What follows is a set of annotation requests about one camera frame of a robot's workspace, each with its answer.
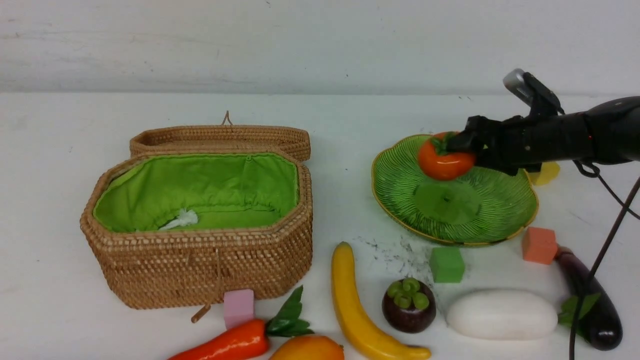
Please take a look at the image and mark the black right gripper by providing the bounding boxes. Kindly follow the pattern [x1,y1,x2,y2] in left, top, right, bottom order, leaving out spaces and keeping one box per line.
[445,112,594,176]

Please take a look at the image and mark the orange persimmon toy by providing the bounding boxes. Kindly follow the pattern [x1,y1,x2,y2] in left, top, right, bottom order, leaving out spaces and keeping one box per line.
[417,131,476,182]

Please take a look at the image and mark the yellow banana toy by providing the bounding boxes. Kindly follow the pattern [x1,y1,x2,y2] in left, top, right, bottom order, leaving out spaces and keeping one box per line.
[330,241,432,360]

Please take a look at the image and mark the white radish toy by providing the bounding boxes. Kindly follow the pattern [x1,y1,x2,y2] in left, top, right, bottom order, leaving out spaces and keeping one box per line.
[445,289,558,341]

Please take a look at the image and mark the dark purple mangosteen toy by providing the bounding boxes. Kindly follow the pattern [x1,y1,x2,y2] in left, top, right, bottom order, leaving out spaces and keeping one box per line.
[381,276,437,334]

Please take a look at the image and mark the purple eggplant toy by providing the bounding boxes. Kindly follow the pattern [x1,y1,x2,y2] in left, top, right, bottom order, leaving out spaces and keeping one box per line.
[555,246,623,351]

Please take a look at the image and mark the orange mango toy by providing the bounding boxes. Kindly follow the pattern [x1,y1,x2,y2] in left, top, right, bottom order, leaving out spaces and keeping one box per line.
[269,334,345,360]

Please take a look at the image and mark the orange carrot toy green leaves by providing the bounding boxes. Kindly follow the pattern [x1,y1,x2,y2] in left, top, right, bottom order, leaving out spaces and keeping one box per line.
[170,285,314,360]

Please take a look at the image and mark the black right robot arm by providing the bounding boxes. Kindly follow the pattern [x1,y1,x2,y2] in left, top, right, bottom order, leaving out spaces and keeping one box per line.
[445,96,640,178]

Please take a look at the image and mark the green leaf-shaped plate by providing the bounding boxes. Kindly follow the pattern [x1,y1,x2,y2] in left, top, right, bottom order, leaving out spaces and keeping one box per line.
[371,134,539,248]

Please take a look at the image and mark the yellow foam cube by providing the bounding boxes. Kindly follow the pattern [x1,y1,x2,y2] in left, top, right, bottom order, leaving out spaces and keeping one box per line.
[526,162,561,187]

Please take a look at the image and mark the orange foam cube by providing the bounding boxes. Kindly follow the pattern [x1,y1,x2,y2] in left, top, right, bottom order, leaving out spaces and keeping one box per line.
[521,227,559,265]

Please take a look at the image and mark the green foam cube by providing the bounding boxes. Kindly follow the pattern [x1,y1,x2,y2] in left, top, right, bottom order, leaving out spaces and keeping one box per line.
[429,247,466,284]

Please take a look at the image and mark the woven rattan basket lid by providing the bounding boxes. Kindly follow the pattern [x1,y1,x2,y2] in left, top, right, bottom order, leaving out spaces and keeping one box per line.
[129,113,312,162]

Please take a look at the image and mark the pink foam cube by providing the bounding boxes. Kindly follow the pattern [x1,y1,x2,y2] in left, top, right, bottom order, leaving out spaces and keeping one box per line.
[222,288,255,330]

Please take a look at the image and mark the woven rattan basket green lining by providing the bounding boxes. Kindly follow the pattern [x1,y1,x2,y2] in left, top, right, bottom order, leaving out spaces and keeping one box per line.
[80,146,313,310]

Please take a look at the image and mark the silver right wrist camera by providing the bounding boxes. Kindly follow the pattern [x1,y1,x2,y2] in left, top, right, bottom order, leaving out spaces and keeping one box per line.
[502,68,565,117]

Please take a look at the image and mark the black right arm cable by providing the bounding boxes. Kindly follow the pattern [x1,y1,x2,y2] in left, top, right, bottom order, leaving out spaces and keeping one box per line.
[568,160,640,360]

